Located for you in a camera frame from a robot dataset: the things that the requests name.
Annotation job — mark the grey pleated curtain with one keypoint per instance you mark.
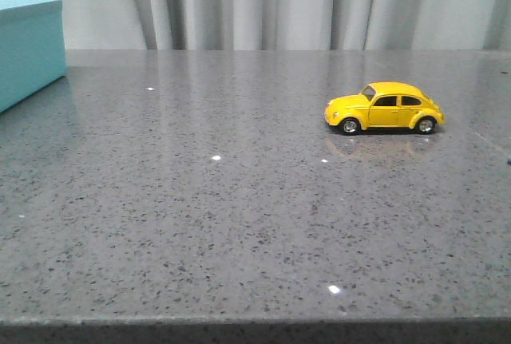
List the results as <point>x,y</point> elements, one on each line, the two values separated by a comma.
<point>286,24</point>

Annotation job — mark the yellow toy beetle car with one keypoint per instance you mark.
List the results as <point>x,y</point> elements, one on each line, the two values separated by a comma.
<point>384,105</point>

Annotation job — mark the light blue storage box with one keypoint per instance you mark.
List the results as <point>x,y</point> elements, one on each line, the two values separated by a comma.
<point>32,48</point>

